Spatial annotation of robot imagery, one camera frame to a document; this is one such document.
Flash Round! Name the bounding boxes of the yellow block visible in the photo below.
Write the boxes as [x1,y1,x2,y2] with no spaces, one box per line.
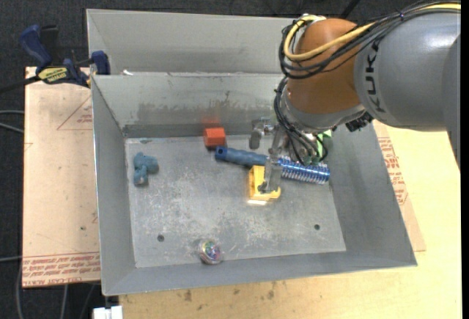
[246,164,283,202]

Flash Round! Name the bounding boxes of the grey metal bin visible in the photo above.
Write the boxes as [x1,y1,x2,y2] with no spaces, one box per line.
[86,8,419,297]

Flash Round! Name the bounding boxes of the red-orange cube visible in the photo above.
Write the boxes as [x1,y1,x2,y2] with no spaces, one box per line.
[203,126,226,149]

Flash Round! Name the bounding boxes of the shiny multicolour ball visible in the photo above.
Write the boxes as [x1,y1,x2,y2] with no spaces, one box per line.
[197,238,224,266]

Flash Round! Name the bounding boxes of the teal toy animal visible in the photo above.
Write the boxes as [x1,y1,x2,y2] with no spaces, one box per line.
[132,152,160,187]

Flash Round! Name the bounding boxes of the brown cardboard board red print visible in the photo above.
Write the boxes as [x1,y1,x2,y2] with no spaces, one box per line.
[21,66,428,290]

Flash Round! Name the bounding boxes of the blue handled brush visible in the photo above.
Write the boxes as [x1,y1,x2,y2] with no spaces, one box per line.
[214,145,331,186]

